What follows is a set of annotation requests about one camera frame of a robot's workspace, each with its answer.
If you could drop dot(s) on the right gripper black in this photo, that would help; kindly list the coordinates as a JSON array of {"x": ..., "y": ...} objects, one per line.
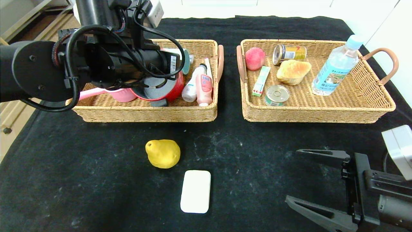
[{"x": 356, "y": 187}]

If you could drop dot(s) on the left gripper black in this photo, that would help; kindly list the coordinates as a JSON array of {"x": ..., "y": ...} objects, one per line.
[{"x": 173, "y": 65}]

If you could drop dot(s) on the white bottle with black tip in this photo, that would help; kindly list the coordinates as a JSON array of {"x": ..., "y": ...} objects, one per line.
[{"x": 190, "y": 90}]

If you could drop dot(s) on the pink lotion tube white cap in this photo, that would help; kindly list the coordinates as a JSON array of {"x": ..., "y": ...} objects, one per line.
[{"x": 206, "y": 90}]

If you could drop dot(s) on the green chewing gum pack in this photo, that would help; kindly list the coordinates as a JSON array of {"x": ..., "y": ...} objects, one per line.
[{"x": 261, "y": 81}]

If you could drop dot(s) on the yellow pear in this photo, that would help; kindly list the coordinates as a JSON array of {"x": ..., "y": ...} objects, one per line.
[{"x": 164, "y": 154}]

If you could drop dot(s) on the small tin can green label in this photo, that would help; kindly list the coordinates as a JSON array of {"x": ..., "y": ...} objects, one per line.
[{"x": 276, "y": 95}]

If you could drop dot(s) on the golden striped bread roll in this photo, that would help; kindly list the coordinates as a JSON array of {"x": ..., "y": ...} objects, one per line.
[{"x": 293, "y": 72}]

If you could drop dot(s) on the yellow drink can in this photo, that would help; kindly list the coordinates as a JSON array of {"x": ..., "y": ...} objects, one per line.
[{"x": 293, "y": 53}]

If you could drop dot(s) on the white soap bar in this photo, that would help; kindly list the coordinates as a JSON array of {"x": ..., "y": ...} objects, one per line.
[{"x": 195, "y": 191}]

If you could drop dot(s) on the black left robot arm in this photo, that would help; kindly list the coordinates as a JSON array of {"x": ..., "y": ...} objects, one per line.
[{"x": 29, "y": 71}]

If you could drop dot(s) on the thin pink and white stick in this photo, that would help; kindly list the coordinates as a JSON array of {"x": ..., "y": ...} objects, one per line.
[{"x": 209, "y": 66}]

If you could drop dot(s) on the pink plastic water scoop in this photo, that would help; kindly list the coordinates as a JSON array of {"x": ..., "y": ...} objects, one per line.
[{"x": 122, "y": 95}]

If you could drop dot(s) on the black table cloth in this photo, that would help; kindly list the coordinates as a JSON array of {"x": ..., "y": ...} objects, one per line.
[{"x": 257, "y": 180}]

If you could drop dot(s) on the pink peach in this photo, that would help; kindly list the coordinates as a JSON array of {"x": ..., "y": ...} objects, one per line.
[{"x": 255, "y": 59}]

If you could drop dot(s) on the white cabinet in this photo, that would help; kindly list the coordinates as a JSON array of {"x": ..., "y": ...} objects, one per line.
[{"x": 257, "y": 8}]

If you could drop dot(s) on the clear water bottle blue cap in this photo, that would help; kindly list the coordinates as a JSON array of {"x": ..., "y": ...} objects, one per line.
[{"x": 338, "y": 66}]

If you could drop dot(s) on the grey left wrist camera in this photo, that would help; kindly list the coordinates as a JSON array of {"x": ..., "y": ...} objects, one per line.
[{"x": 156, "y": 13}]

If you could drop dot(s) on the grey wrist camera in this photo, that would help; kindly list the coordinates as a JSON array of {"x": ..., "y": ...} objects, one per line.
[
  {"x": 156, "y": 13},
  {"x": 400, "y": 151}
]

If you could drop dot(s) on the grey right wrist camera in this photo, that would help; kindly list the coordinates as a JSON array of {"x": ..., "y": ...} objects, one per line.
[{"x": 400, "y": 151}]

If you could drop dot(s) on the grey metal shelf frame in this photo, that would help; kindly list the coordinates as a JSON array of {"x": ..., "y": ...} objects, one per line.
[{"x": 16, "y": 13}]

